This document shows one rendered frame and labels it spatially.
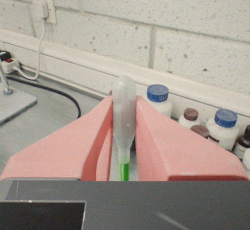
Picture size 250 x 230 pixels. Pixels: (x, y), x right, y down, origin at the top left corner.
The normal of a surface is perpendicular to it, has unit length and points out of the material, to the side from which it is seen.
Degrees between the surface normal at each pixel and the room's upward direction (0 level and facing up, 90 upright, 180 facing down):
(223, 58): 90
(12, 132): 0
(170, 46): 90
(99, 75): 90
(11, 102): 0
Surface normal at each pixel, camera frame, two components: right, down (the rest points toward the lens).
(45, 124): 0.00, -0.82
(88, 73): -0.52, 0.49
